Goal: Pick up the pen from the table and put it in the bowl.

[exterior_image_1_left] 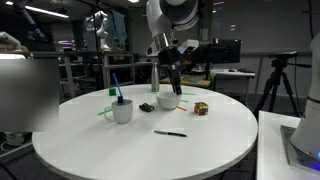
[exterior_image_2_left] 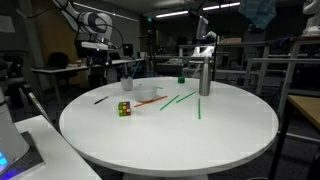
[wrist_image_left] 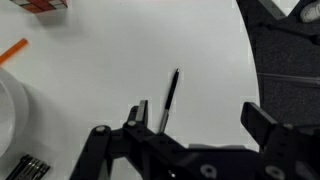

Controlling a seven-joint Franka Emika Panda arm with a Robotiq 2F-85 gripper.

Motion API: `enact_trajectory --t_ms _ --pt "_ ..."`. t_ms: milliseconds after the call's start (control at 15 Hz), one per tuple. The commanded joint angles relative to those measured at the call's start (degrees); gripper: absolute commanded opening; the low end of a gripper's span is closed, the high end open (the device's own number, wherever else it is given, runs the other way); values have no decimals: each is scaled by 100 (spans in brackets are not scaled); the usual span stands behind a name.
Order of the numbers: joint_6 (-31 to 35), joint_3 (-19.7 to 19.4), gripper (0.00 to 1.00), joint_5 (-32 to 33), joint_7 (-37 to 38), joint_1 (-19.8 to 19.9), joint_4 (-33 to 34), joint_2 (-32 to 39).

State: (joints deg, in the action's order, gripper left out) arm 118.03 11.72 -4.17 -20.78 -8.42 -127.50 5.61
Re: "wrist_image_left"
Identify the orange straw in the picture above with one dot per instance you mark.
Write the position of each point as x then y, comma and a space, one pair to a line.
13, 50

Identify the white ceramic bowl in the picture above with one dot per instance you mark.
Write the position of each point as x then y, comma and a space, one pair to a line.
10, 113

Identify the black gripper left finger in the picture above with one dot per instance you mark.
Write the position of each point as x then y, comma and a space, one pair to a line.
133, 150

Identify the multicoloured rubik's cube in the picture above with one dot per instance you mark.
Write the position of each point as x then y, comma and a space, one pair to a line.
41, 5

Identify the white tube end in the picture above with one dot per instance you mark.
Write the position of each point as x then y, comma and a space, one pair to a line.
311, 12

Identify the black and silver pen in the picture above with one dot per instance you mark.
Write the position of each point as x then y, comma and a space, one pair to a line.
170, 93

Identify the black folding hex key set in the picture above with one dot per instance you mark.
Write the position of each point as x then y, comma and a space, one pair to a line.
30, 168

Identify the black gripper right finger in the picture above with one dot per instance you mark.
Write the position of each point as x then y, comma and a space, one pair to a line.
293, 150

